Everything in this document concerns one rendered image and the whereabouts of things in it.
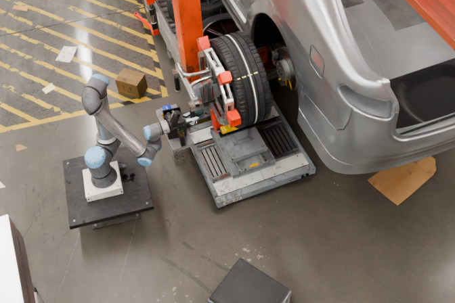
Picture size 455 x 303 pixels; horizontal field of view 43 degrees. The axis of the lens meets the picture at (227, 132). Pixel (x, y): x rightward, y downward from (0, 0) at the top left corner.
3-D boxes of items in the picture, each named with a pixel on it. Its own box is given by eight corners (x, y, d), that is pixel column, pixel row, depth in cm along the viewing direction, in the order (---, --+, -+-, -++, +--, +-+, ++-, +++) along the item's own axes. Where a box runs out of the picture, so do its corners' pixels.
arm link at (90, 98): (81, 98, 350) (154, 166, 383) (91, 84, 358) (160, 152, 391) (70, 103, 357) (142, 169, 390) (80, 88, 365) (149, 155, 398)
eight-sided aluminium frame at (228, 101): (235, 137, 410) (233, 84, 368) (227, 140, 409) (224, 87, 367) (208, 86, 443) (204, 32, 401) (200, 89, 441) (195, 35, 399)
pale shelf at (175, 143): (194, 145, 427) (194, 143, 425) (172, 153, 424) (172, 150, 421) (176, 105, 453) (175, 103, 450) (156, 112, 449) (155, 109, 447)
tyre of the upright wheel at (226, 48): (230, 48, 447) (259, 127, 439) (202, 56, 442) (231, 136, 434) (246, 15, 383) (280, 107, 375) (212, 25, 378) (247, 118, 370)
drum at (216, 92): (224, 99, 407) (223, 85, 396) (196, 108, 402) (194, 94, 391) (217, 86, 415) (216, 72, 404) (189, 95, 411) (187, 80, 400)
